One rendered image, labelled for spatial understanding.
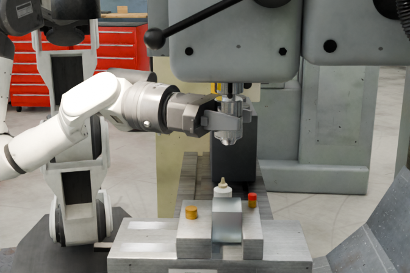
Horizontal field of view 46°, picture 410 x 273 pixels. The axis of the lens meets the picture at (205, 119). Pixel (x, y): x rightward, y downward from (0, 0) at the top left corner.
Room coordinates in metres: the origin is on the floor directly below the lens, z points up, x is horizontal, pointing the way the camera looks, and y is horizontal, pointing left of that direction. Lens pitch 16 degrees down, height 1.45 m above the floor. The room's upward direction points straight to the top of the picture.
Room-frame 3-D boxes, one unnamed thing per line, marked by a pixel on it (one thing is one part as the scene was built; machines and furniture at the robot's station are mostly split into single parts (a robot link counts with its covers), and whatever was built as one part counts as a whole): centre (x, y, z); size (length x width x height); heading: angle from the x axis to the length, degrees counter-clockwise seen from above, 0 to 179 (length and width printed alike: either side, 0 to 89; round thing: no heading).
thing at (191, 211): (0.80, 0.02, 1.05); 0.02 x 0.02 x 0.02
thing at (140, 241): (0.80, -0.01, 0.99); 0.35 x 0.15 x 0.11; 88
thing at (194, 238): (0.80, 0.02, 1.02); 0.15 x 0.06 x 0.04; 178
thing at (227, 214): (0.80, -0.04, 1.04); 0.06 x 0.05 x 0.06; 178
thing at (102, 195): (1.52, 0.42, 0.68); 0.21 x 0.20 x 0.13; 14
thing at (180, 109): (0.82, 0.04, 1.23); 0.13 x 0.12 x 0.10; 154
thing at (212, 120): (0.75, -0.02, 1.24); 0.06 x 0.02 x 0.03; 64
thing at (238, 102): (0.78, -0.04, 1.26); 0.05 x 0.05 x 0.01
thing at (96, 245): (0.81, 0.19, 0.98); 0.04 x 0.02 x 0.02; 88
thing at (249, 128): (1.33, -0.08, 1.03); 0.22 x 0.12 x 0.20; 1
